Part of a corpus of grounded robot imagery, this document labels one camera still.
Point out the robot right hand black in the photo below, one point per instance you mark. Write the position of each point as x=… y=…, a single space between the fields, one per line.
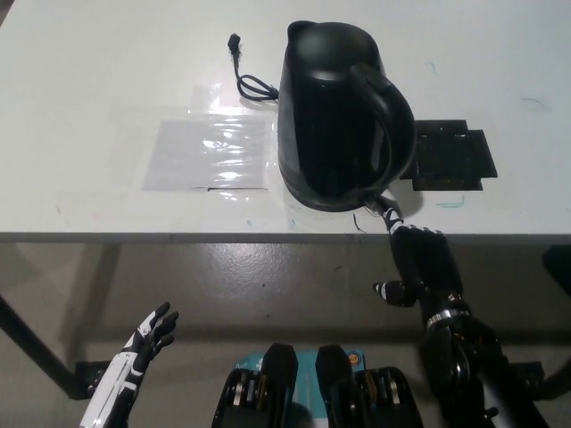
x=424 y=263

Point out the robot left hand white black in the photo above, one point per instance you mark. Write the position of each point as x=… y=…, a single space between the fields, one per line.
x=129 y=356

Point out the black electric kettle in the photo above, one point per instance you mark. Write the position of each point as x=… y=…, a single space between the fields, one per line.
x=330 y=134

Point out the black ribbed robot body block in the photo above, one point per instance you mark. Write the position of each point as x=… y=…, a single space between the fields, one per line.
x=276 y=370
x=334 y=374

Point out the black table leg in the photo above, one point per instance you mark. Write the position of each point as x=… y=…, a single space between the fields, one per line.
x=557 y=276
x=31 y=348

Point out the clear plastic document sleeve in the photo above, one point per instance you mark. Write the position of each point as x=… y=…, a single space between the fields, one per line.
x=205 y=153

